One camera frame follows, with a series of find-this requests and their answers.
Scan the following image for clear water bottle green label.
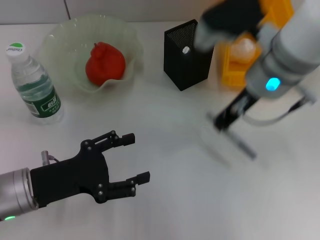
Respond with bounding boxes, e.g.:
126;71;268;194
5;42;65;125

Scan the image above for right gripper connector cable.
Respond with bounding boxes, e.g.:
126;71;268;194
243;96;317;127

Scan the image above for red-orange fruit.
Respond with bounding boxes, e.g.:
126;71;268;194
85;41;126;87

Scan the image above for black mesh pen holder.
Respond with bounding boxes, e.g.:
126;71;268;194
163;19;216;92

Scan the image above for pale green wavy fruit plate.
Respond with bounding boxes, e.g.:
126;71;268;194
37;14;145;94

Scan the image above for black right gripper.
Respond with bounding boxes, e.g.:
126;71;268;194
214;87;261;131

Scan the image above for grey pen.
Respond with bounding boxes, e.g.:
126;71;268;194
206;112;257;161

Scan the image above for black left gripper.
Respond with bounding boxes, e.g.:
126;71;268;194
29;130;151;210

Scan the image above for white paper ball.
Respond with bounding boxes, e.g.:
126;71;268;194
231;37;258;65

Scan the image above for gripper connector cable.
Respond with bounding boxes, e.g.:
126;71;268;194
243;96;317;127
41;150;61;166

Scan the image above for left gripper connector cable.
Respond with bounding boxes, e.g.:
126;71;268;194
41;150;61;166

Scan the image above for yellow plastic bin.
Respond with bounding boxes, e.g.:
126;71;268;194
217;0;295;87

